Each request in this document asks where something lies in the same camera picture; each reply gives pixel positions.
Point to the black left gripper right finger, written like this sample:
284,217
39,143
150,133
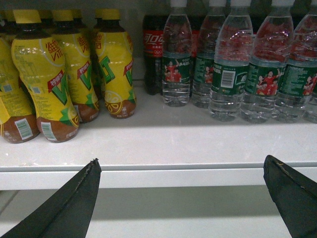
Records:
295,196

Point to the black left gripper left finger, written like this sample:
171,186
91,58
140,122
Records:
68,212

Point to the water bottle cut right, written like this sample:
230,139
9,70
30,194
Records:
311,108

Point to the water bottle right text label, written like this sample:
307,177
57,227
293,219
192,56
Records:
300,77

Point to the white metal shelf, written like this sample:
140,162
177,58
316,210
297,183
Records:
161,146

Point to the water bottle barcode label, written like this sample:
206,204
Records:
231,62

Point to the water bottle team label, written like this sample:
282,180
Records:
270,52

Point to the water bottle far left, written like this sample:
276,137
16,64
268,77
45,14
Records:
176,56

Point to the water bottle back row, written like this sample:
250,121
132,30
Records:
207,38

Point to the cola bottle behind water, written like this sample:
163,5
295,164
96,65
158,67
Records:
153,26

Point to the lemon tea bottle far left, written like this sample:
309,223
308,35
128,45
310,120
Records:
17,115

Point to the yellow lemon tea bottle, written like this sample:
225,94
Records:
114,49

